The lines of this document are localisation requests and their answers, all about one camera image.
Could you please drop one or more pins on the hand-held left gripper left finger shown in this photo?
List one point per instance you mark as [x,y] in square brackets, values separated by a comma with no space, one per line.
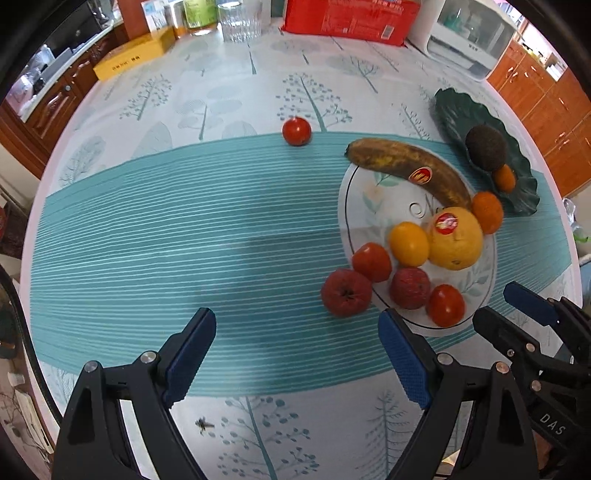
[189,364]

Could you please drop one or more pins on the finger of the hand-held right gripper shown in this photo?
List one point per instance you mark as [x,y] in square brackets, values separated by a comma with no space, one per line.
[531,304]
[501,332]

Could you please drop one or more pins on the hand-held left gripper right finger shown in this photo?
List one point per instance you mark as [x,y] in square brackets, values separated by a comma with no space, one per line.
[406,360]

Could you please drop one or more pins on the red tomato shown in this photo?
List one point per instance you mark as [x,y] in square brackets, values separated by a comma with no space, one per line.
[372,261]
[296,131]
[445,304]

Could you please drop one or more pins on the small red apple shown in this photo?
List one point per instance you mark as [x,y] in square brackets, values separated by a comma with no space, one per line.
[410,287]

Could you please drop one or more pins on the wrinkled red apple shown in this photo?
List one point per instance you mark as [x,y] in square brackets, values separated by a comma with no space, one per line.
[346,292]

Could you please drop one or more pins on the large orange with sticker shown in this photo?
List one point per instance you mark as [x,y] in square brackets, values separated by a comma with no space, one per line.
[457,242]

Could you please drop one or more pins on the orange tangerine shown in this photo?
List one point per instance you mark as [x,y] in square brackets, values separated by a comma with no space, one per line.
[488,211]

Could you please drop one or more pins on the yellow-orange citrus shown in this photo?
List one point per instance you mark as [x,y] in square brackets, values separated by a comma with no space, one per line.
[408,243]

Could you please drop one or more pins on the white floral plate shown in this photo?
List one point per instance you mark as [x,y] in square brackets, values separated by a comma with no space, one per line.
[369,217]

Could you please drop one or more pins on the dark green leaf plate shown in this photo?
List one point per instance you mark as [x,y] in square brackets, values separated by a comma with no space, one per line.
[455,115]

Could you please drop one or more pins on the clear plastic bag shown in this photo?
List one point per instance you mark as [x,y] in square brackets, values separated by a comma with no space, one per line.
[577,219]

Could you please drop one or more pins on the small orange kumquat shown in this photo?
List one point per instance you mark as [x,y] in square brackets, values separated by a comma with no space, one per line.
[504,178]

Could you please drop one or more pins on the dark avocado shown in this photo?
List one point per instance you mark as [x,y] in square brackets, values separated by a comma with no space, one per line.
[485,146]

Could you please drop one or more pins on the spotted brown banana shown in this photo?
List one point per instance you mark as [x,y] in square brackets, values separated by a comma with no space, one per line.
[392,159]

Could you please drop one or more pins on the wooden sideboard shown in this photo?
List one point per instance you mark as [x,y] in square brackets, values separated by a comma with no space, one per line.
[549,101]

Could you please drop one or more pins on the white countertop cabinet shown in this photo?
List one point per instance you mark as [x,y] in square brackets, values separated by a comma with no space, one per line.
[466,37]

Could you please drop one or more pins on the wooden kitchen cabinet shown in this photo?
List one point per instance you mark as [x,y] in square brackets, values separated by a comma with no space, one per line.
[55,101]

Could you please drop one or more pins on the yellow cardboard box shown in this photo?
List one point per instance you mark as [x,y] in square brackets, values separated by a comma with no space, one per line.
[134,53]

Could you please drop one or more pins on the red drink multipack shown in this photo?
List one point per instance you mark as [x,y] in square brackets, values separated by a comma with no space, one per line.
[351,16]

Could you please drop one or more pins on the clear glass jar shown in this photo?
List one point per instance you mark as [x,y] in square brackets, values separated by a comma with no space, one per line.
[239,21]

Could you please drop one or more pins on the bottle with green label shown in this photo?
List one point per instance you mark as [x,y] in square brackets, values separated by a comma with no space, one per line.
[201,16]

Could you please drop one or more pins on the blue and white carton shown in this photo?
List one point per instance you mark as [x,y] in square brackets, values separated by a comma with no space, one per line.
[153,16]

